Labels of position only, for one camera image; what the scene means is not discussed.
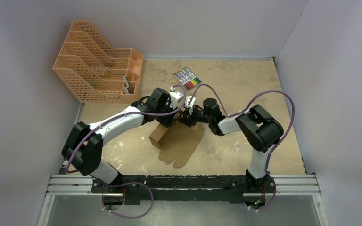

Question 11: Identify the brown cardboard box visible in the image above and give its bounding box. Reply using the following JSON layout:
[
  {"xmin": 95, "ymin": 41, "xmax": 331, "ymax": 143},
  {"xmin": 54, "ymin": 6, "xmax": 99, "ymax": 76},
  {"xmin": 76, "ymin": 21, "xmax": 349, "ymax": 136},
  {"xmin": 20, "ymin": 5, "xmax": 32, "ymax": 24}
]
[{"xmin": 149, "ymin": 122, "xmax": 205, "ymax": 169}]

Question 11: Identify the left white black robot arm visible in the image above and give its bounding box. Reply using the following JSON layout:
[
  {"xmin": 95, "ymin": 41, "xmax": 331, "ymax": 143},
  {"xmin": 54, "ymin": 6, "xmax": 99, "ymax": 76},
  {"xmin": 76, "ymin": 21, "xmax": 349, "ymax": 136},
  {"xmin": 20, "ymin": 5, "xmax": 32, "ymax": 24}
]
[{"xmin": 61, "ymin": 87, "xmax": 187, "ymax": 193}]

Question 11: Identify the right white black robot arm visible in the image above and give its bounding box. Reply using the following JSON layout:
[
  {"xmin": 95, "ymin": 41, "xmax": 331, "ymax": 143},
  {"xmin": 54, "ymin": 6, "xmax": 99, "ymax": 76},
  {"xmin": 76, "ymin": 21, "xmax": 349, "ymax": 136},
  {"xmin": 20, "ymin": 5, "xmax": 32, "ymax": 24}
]
[{"xmin": 179, "ymin": 98, "xmax": 284, "ymax": 192}]

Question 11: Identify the pack of coloured markers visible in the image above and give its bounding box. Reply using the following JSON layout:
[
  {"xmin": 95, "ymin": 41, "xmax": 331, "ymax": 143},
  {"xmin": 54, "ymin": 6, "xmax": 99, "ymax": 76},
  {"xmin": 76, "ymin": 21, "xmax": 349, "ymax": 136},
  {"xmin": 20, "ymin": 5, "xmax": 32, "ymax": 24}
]
[{"xmin": 173, "ymin": 67, "xmax": 202, "ymax": 90}]

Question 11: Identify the orange plastic file rack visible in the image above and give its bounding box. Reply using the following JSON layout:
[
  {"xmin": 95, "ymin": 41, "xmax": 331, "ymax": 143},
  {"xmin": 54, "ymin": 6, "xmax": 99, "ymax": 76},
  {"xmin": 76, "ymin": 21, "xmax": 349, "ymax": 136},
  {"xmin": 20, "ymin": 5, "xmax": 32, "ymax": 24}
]
[{"xmin": 52, "ymin": 20, "xmax": 143, "ymax": 104}]

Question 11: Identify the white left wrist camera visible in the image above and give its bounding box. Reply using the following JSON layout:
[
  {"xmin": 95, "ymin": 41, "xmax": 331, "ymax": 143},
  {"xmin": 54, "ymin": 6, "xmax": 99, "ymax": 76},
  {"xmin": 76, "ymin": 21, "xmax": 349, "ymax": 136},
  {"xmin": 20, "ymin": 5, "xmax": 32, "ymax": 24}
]
[{"xmin": 169, "ymin": 86, "xmax": 185, "ymax": 109}]

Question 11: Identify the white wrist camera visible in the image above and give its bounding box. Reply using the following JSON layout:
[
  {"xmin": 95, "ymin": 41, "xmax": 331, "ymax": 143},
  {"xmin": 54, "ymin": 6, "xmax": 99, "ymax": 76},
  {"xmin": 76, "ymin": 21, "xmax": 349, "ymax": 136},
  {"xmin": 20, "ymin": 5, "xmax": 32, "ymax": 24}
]
[
  {"xmin": 184, "ymin": 96, "xmax": 196, "ymax": 109},
  {"xmin": 169, "ymin": 86, "xmax": 185, "ymax": 109}
]

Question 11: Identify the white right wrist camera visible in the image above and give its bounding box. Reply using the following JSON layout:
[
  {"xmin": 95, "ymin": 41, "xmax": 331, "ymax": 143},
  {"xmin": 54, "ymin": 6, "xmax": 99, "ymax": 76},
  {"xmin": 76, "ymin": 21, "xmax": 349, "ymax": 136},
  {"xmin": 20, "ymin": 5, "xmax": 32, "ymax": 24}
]
[{"xmin": 184, "ymin": 96, "xmax": 196, "ymax": 109}]

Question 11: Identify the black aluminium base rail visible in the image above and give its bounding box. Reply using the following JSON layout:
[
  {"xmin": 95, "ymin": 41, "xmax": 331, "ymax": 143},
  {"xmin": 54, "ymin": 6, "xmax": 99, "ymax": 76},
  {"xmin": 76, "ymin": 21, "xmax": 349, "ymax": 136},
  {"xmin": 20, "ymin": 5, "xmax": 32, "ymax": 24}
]
[{"xmin": 46, "ymin": 175, "xmax": 321, "ymax": 207}]

